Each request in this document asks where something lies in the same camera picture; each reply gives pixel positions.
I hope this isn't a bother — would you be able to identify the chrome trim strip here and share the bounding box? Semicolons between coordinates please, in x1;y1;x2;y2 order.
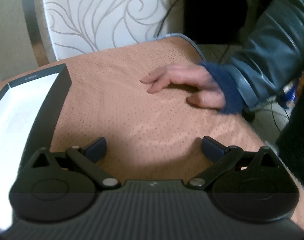
20;0;50;65

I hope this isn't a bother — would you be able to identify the another person's forearm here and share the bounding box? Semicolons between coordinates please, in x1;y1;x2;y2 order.
199;0;304;114

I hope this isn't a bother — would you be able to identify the black cable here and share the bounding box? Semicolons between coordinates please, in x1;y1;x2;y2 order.
156;0;185;39
215;42;231;64

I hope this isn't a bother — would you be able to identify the white swirl-patterned panel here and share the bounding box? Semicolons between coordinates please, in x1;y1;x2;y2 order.
40;0;185;62

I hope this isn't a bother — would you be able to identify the peach perforated tablecloth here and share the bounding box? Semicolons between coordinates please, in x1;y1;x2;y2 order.
0;36;304;233

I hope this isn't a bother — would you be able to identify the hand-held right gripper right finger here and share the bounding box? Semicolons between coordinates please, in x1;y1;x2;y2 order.
187;135;284;190

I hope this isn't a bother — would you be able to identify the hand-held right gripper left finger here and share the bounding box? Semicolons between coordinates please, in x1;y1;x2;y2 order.
24;137;121;189

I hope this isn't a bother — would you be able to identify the black box with white inside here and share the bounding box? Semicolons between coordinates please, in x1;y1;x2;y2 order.
0;64;72;232

